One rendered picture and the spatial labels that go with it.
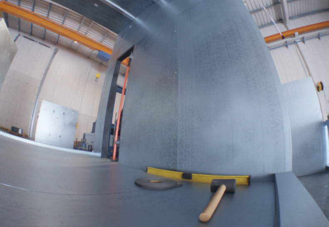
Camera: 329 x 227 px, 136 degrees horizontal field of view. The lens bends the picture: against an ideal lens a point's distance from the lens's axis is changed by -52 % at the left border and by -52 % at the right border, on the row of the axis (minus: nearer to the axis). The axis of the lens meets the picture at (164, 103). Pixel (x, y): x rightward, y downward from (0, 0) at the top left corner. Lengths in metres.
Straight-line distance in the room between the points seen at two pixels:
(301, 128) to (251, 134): 1.81
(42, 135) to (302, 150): 8.46
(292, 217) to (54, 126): 7.47
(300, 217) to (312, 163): 2.33
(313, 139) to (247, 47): 1.98
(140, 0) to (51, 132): 6.54
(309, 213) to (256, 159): 0.57
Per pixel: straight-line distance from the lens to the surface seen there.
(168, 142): 1.11
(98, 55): 9.82
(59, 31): 10.01
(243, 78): 0.95
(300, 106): 2.64
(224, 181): 0.65
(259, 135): 0.84
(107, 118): 2.26
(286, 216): 0.35
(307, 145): 2.60
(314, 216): 0.35
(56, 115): 7.45
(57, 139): 7.40
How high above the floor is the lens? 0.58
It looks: 19 degrees up
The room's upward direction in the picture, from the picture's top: 2 degrees clockwise
